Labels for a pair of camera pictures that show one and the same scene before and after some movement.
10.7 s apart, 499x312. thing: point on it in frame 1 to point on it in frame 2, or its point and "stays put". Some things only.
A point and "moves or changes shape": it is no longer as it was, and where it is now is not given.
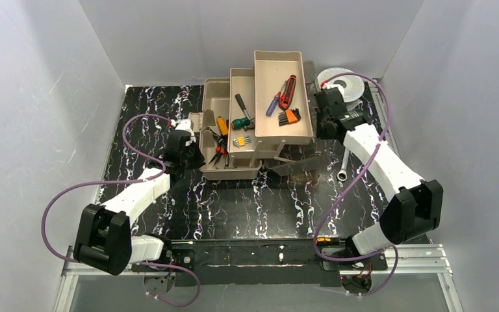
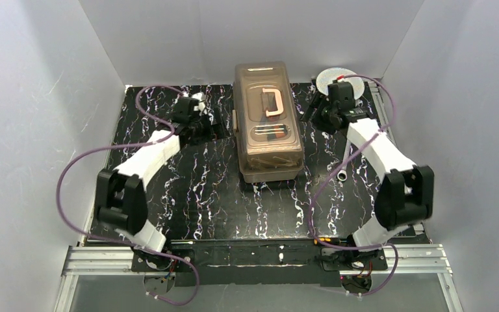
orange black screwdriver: (328, 241) stays put
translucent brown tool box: (264, 115) moves or changes shape
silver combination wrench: (342, 175) stays put
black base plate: (278, 262) stays put
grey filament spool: (353, 84) stays put
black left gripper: (196, 152) to (208, 127)
